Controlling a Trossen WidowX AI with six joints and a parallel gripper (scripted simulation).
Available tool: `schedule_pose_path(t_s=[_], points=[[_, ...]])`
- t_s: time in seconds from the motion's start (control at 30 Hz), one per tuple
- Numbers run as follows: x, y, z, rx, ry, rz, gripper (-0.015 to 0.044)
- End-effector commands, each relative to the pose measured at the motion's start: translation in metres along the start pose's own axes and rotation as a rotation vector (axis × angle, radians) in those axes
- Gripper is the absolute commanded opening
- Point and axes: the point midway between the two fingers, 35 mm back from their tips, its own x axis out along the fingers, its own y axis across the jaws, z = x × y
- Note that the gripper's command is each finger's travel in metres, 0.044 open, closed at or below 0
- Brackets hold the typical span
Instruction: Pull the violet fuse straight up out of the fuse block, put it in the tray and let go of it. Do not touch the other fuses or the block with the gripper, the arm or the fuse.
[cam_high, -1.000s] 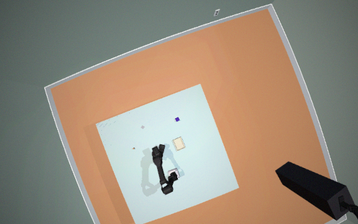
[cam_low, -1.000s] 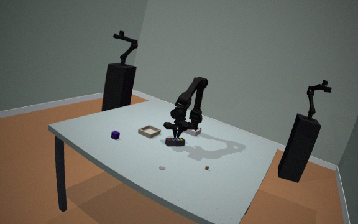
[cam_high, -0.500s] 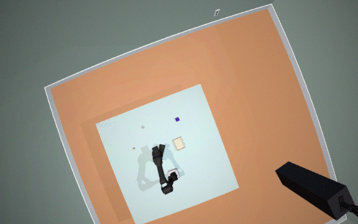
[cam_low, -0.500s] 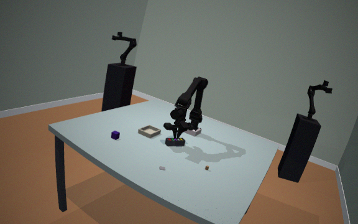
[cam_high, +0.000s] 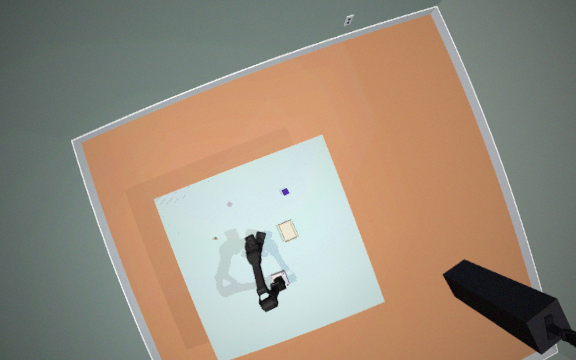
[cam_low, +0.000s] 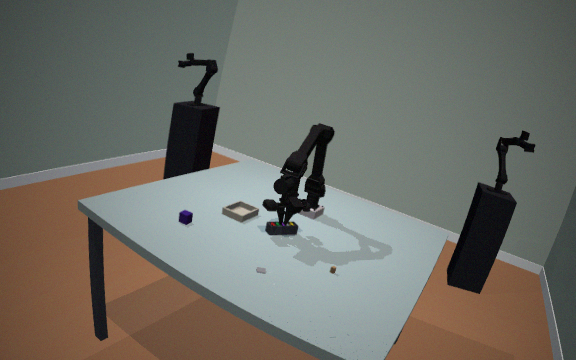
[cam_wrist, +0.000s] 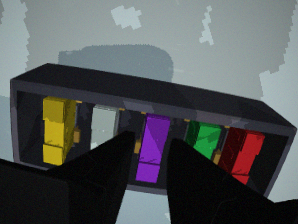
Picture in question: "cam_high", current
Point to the beige shallow tray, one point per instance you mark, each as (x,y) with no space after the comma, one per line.
(288,231)

